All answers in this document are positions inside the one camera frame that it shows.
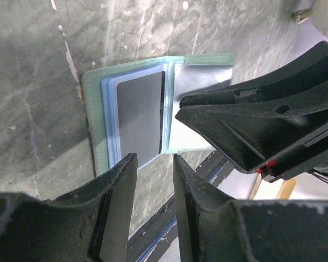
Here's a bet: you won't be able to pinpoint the green card holder wallet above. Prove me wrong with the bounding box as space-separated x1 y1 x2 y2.
81 53 235 175

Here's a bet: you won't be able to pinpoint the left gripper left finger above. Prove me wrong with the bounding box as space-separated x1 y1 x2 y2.
0 153 138 261

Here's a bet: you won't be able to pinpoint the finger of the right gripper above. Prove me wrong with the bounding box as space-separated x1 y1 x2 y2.
180 41 328 109

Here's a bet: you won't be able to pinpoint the beige cylindrical drum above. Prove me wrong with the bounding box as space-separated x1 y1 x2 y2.
291 0 328 39

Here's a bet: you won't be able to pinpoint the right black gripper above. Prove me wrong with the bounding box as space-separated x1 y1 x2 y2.
176 92 328 183

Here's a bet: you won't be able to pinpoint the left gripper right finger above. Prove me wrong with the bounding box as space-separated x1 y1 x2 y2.
173 155 328 261

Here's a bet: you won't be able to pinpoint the dark credit card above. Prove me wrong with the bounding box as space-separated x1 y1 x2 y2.
116 69 165 169

